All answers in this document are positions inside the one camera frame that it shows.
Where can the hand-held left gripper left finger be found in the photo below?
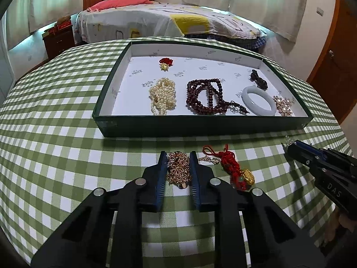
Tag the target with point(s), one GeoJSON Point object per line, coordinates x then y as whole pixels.
{"type": "Point", "coordinates": [161, 184]}

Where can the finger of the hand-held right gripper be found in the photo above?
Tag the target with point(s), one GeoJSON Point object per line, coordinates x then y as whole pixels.
{"type": "Point", "coordinates": [308, 148]}
{"type": "Point", "coordinates": [299, 156]}

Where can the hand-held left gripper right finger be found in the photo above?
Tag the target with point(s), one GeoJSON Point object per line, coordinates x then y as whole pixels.
{"type": "Point", "coordinates": [195, 187]}

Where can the red knot gold charm pendant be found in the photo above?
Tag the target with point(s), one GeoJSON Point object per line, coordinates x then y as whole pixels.
{"type": "Point", "coordinates": [230, 163]}

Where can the white jade bangle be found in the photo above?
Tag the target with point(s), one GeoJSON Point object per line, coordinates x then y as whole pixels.
{"type": "Point", "coordinates": [248, 102]}

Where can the green box tray white lining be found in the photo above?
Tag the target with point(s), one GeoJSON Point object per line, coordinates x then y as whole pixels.
{"type": "Point", "coordinates": [206, 69]}

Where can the red rose gold pendant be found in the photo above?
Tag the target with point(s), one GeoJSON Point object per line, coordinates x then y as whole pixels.
{"type": "Point", "coordinates": [165, 62]}

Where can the brown wooden door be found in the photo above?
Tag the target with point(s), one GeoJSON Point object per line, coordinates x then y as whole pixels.
{"type": "Point", "coordinates": [340, 61]}

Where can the metal door knob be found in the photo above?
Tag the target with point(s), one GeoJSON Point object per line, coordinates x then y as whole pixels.
{"type": "Point", "coordinates": [331, 53]}

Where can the blue plaid bedding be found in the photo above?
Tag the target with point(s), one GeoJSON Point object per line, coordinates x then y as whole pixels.
{"type": "Point", "coordinates": [251, 44]}

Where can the green checked tablecloth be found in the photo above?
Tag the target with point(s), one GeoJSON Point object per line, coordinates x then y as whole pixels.
{"type": "Point", "coordinates": [55, 117]}

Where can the bed with patterned sheet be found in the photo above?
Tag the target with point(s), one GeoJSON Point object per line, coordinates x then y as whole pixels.
{"type": "Point", "coordinates": [134, 19]}

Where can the dark wooden nightstand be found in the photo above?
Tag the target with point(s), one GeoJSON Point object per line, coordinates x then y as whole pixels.
{"type": "Point", "coordinates": [60, 43]}

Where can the red box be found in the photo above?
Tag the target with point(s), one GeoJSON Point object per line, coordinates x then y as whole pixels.
{"type": "Point", "coordinates": [63, 26]}

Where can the pink pillow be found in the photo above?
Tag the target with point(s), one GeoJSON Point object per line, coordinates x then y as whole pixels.
{"type": "Point", "coordinates": [120, 2]}

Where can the yellowish object on box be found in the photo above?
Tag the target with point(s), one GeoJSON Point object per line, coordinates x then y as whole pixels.
{"type": "Point", "coordinates": [63, 20]}

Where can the glass door wardrobe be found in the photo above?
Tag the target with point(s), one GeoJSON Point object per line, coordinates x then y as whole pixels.
{"type": "Point", "coordinates": [5, 61]}

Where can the white light switch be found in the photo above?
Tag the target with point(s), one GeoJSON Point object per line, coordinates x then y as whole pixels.
{"type": "Point", "coordinates": [320, 11]}

